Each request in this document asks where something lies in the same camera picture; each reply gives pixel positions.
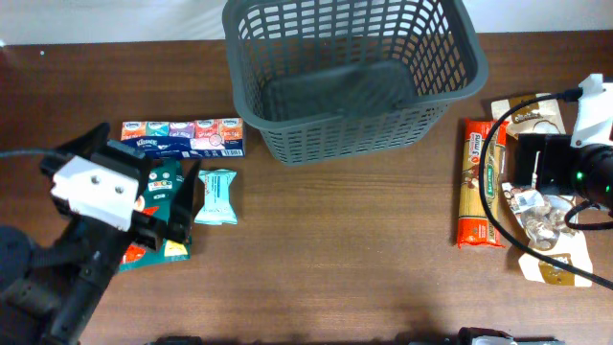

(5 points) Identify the beige snack pouch lower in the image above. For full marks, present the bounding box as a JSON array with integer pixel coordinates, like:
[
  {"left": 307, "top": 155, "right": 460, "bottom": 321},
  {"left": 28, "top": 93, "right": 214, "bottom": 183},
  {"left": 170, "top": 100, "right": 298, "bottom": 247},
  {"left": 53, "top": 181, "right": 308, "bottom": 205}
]
[{"left": 502, "top": 182, "right": 593, "bottom": 288}]

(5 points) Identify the beige snack pouch upper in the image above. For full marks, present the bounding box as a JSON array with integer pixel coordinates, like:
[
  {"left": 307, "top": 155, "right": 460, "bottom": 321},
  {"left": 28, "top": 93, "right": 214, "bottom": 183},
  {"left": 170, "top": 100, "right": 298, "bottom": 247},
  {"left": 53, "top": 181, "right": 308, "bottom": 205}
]
[{"left": 490, "top": 93, "right": 566, "bottom": 139}]

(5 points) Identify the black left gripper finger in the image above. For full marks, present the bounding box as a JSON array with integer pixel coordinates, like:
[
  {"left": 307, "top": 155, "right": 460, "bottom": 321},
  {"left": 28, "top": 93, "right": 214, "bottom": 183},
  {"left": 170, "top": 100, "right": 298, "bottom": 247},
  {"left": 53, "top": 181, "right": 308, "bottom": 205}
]
[
  {"left": 165, "top": 161, "right": 200, "bottom": 243},
  {"left": 57, "top": 123, "right": 110, "bottom": 158}
]

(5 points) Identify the dark device bottom edge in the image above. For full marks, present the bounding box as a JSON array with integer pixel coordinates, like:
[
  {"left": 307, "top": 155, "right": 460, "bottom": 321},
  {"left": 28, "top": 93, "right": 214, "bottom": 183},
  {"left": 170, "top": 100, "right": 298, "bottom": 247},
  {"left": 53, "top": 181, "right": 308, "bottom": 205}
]
[{"left": 457, "top": 328, "right": 566, "bottom": 345}]

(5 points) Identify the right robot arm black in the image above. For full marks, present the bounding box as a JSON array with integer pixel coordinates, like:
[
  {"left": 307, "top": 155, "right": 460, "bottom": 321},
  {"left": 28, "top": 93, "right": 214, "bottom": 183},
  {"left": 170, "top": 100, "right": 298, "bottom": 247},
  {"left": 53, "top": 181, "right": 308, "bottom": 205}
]
[{"left": 512, "top": 74, "right": 612, "bottom": 209}]

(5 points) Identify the blue Kleenex tissue multipack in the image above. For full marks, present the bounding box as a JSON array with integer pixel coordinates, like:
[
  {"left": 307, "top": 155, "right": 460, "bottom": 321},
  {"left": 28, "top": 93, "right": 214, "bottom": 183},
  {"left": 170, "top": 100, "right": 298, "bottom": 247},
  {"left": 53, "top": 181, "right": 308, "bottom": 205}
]
[{"left": 121, "top": 118, "right": 246, "bottom": 159}]

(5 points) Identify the mint toilet wipes pack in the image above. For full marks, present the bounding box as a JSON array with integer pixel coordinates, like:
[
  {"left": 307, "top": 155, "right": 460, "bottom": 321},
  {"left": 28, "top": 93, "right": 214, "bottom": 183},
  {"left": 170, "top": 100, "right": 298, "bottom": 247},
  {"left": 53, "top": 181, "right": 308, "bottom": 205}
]
[{"left": 194, "top": 169, "right": 238, "bottom": 225}]

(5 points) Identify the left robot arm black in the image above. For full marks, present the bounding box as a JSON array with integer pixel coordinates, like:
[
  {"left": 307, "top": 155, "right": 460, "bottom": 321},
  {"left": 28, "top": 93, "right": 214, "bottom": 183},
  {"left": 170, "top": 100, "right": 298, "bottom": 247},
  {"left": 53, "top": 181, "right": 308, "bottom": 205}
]
[{"left": 1, "top": 123, "right": 200, "bottom": 344}]

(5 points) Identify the green Nescafe coffee bag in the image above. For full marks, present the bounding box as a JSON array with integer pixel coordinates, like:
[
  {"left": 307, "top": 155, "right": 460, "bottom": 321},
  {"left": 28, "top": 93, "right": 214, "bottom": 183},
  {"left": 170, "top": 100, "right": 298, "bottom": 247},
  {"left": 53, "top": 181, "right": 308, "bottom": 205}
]
[{"left": 119, "top": 159, "right": 191, "bottom": 272}]

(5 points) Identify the beige snack pouch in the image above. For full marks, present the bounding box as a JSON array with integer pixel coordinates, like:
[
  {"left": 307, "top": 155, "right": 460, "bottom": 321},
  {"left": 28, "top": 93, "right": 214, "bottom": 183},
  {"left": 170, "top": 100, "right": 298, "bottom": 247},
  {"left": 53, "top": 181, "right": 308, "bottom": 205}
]
[
  {"left": 502, "top": 182, "right": 593, "bottom": 288},
  {"left": 490, "top": 93, "right": 566, "bottom": 139}
]

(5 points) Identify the orange San Remo spaghetti pack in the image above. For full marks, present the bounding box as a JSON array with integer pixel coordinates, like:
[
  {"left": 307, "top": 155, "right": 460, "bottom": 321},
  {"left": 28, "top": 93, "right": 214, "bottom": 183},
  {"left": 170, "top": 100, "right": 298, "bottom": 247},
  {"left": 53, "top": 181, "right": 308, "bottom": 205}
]
[{"left": 456, "top": 117, "right": 509, "bottom": 249}]

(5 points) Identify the grey plastic lattice basket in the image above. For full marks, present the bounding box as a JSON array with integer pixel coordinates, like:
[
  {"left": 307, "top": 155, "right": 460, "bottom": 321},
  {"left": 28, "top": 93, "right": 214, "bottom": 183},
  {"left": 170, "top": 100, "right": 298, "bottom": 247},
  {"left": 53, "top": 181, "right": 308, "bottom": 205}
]
[{"left": 222, "top": 0, "right": 488, "bottom": 166}]

